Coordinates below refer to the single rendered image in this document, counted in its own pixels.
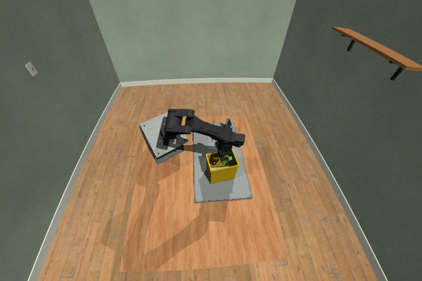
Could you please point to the yellow open-top bin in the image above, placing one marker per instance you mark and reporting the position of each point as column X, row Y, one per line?
column 222, row 174

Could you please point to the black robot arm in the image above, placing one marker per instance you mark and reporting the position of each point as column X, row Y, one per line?
column 173, row 123

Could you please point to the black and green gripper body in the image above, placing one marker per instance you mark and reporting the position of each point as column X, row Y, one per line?
column 221, row 151

